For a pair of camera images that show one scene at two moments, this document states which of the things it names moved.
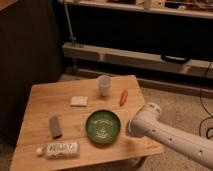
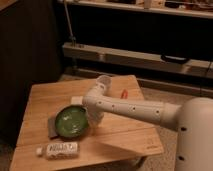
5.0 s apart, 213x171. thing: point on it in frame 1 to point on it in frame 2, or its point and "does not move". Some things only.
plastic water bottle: [60, 151] does not move
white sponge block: [79, 101] does not move
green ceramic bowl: [102, 126] to [72, 121]
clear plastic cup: [104, 82] does not move
